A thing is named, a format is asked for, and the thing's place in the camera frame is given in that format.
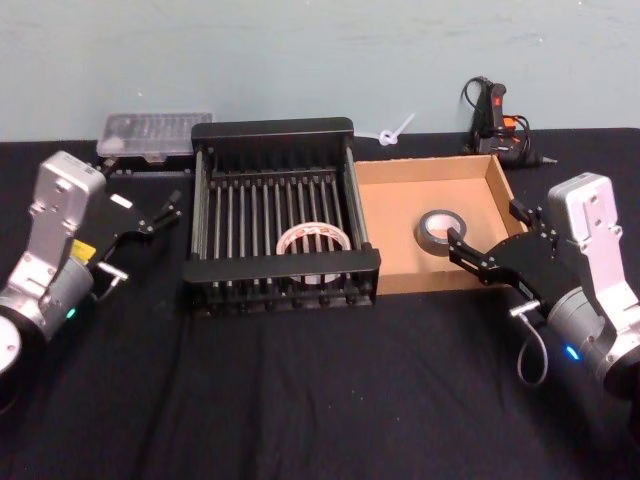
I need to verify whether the clear plastic case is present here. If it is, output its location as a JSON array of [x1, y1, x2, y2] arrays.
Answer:
[[94, 112, 215, 176]]

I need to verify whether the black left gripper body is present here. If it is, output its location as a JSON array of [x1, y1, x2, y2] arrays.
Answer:
[[69, 187, 150, 271]]

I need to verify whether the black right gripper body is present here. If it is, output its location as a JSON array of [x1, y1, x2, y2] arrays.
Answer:
[[489, 219, 581, 314]]

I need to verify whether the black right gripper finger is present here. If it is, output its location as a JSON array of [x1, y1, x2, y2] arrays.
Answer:
[[508, 198, 544, 233], [447, 227, 496, 286]]

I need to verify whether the roll of silver tape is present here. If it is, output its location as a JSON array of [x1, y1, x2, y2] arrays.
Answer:
[[415, 208, 469, 257]]

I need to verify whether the wrist cable silver plug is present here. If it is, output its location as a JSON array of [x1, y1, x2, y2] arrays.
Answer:
[[88, 262, 127, 302], [509, 301, 551, 389]]

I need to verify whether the right wrist cable silver plug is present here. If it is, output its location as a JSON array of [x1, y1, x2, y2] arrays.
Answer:
[[509, 301, 551, 389]]

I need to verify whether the left wrist cable silver plug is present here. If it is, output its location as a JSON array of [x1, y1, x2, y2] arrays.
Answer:
[[88, 262, 127, 302]]

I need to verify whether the black table cloth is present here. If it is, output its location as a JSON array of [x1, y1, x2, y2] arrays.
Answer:
[[0, 127, 640, 480]]

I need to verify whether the shallow brown cardboard tray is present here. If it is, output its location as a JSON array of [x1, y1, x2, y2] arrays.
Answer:
[[352, 153, 529, 297]]

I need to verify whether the black corded tool red switch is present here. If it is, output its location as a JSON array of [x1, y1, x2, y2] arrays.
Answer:
[[460, 75, 557, 169]]

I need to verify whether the black rack with steel bars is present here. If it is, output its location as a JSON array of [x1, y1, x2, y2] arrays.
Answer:
[[181, 117, 382, 317]]

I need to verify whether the plain pale wall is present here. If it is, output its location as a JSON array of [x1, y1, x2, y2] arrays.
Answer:
[[0, 0, 640, 144]]

